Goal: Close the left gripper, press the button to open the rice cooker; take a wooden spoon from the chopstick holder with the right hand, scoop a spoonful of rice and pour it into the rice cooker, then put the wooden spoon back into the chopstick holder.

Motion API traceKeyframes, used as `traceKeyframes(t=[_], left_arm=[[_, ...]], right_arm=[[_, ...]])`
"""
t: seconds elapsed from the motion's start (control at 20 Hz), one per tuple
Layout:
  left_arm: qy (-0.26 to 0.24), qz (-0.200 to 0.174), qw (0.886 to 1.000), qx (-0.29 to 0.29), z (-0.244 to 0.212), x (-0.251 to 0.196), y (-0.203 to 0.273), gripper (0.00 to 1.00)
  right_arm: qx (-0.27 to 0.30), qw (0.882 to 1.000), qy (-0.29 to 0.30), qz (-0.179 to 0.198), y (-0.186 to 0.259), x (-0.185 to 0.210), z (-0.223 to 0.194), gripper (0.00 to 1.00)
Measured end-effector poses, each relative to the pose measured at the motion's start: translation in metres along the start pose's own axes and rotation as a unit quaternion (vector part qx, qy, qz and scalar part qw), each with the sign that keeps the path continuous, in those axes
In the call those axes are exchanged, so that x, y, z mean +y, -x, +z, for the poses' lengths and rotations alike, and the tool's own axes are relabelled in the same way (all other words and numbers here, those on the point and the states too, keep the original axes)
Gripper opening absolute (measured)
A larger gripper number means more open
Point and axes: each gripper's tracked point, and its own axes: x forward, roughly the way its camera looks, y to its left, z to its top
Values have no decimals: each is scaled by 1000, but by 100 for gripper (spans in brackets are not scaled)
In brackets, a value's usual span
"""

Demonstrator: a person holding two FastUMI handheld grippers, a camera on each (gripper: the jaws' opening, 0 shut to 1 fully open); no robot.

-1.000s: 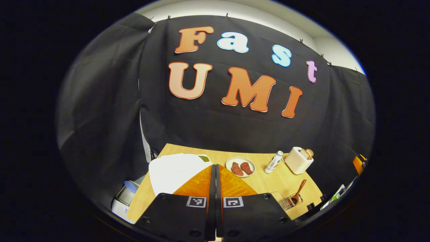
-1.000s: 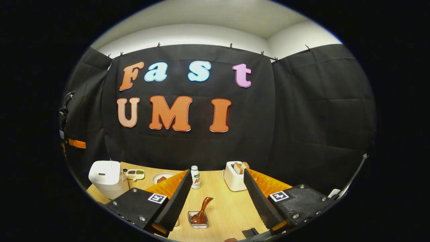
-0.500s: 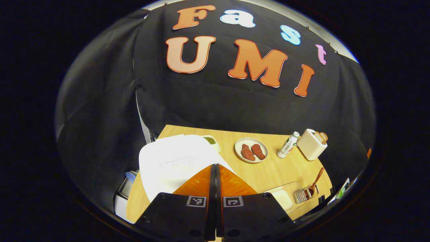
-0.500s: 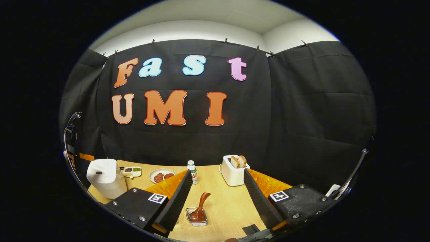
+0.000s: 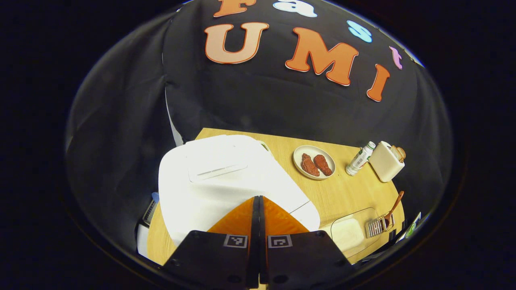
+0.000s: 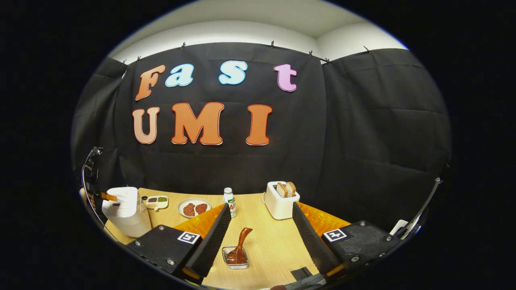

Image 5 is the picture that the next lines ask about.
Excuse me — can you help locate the red meat piece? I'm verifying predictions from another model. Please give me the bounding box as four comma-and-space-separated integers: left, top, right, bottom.
301, 153, 320, 177
314, 155, 333, 176

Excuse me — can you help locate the brown wooden spoon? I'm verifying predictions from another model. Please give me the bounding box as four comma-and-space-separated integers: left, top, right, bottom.
383, 191, 404, 230

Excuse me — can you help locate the white oval plate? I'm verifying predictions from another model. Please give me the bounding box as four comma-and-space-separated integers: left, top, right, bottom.
293, 145, 336, 180

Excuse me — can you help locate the white toaster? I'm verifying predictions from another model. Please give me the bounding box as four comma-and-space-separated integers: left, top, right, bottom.
368, 141, 405, 182

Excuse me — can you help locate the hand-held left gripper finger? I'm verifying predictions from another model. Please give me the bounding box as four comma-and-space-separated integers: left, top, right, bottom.
163, 196, 260, 290
258, 196, 355, 288

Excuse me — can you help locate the white green flat object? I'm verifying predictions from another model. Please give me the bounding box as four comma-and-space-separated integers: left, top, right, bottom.
397, 212, 422, 242

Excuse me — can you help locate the black backdrop cloth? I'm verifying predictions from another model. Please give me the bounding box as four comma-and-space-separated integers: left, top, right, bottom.
67, 0, 454, 262

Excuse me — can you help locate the grey ribbed device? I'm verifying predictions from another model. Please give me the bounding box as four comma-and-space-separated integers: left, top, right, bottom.
142, 200, 158, 225

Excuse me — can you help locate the white rice cooker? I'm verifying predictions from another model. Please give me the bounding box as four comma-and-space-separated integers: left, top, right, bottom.
158, 135, 321, 247

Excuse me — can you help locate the white drink bottle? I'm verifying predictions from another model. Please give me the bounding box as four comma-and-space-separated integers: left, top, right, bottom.
345, 141, 376, 176

